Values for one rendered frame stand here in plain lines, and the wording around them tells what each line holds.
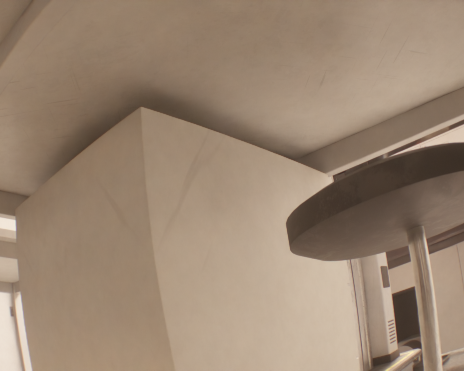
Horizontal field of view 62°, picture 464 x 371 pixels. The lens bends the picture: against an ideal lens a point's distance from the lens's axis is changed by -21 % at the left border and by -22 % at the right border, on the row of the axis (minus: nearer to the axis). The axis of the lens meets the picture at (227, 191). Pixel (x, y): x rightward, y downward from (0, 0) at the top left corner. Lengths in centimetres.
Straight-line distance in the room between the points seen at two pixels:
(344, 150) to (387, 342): 68
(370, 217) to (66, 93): 49
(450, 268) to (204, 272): 174
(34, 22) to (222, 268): 44
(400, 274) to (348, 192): 189
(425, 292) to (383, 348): 89
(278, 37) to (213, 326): 42
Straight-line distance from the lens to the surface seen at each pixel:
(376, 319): 147
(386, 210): 46
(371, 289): 147
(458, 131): 242
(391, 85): 88
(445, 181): 46
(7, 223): 162
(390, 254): 247
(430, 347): 59
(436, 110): 99
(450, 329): 228
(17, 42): 53
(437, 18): 73
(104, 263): 69
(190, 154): 71
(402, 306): 304
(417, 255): 59
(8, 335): 474
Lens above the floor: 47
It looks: 19 degrees up
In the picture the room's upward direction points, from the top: 9 degrees counter-clockwise
